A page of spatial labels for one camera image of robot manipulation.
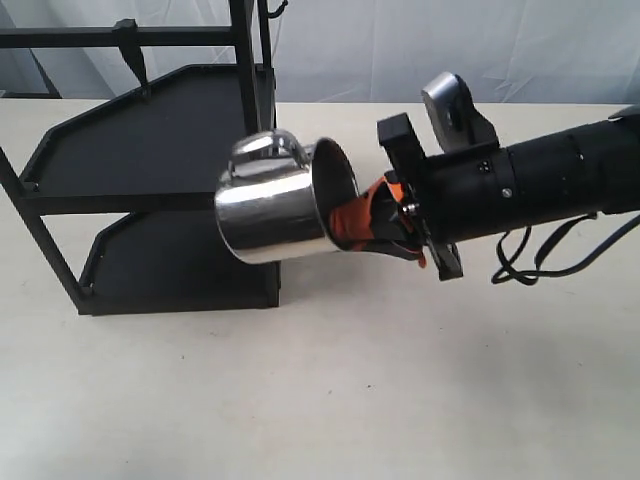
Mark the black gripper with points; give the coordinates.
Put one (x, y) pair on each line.
(449, 197)

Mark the black two-tier metal rack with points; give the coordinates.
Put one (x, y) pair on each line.
(119, 199)

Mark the stainless steel mug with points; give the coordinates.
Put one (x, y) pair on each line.
(274, 200)

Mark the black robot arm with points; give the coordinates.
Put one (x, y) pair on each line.
(567, 177)

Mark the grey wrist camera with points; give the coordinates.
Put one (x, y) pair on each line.
(450, 115)

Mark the black side hook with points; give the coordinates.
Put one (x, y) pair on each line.
(266, 13)

